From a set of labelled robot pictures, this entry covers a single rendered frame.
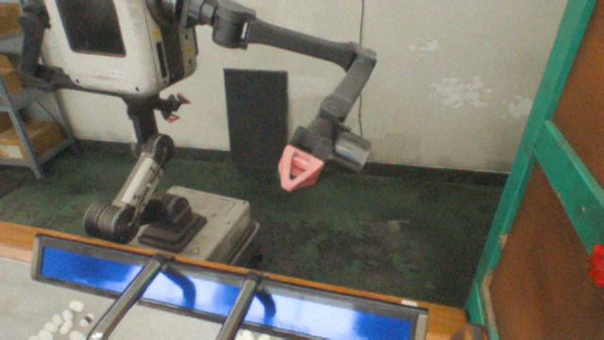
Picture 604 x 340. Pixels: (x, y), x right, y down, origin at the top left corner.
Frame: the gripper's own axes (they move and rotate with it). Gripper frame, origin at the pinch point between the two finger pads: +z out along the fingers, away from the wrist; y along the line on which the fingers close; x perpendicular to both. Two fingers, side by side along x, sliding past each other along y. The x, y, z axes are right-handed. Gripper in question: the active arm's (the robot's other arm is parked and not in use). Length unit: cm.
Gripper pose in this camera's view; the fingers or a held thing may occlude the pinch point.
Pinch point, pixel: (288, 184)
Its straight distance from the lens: 58.8
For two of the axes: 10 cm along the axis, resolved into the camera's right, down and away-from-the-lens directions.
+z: -3.0, 5.1, -8.1
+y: -3.2, 7.4, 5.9
